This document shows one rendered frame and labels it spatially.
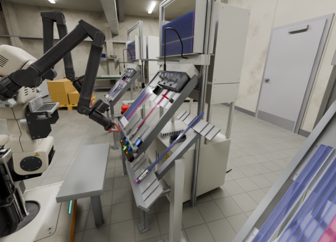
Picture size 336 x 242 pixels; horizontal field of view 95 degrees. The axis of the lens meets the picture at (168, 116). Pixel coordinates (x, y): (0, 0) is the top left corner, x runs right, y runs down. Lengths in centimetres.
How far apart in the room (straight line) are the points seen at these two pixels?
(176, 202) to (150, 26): 932
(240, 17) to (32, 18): 969
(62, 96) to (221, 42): 480
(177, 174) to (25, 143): 89
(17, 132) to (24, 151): 12
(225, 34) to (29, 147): 149
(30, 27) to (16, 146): 935
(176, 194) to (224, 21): 121
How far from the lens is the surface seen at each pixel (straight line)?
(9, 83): 99
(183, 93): 114
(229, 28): 139
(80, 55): 969
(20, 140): 122
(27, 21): 1046
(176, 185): 97
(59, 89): 543
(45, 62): 96
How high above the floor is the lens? 130
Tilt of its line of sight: 18 degrees down
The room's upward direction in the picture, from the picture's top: 1 degrees clockwise
